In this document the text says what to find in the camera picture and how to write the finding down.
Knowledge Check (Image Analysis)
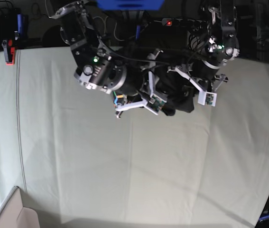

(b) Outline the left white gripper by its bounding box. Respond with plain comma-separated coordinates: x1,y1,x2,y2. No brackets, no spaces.
167,65,229,93

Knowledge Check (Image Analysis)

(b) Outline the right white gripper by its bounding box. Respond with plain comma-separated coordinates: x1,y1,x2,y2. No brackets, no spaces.
114,48,176,119

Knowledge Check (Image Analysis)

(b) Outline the black t-shirt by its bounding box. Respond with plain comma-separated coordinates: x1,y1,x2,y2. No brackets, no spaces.
115,46,195,117

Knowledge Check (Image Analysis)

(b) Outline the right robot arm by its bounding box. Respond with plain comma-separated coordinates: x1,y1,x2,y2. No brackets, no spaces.
50,0,176,118

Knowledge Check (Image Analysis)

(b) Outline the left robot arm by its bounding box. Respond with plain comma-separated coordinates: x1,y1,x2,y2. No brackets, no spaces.
164,0,240,96

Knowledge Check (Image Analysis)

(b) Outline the white power strip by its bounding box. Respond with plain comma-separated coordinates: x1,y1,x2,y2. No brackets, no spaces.
161,18,207,28

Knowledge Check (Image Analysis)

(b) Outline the green table cloth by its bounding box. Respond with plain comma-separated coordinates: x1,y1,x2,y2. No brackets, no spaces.
0,47,269,228

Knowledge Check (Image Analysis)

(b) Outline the blue box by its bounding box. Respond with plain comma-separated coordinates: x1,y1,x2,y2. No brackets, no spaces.
96,0,164,10

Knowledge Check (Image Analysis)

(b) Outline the red black clamp left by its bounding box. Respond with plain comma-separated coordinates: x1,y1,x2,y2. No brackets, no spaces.
1,39,15,66

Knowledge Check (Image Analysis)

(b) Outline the cardboard box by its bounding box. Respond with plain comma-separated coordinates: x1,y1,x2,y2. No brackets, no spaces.
0,186,40,228

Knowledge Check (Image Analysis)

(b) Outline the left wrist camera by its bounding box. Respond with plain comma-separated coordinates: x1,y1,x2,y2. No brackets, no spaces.
198,91,217,107

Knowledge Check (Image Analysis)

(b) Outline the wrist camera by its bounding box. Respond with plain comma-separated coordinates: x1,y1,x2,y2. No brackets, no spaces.
145,95,166,115
198,91,217,107

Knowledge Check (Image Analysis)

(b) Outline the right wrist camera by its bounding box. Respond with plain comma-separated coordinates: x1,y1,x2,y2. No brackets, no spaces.
145,95,166,115

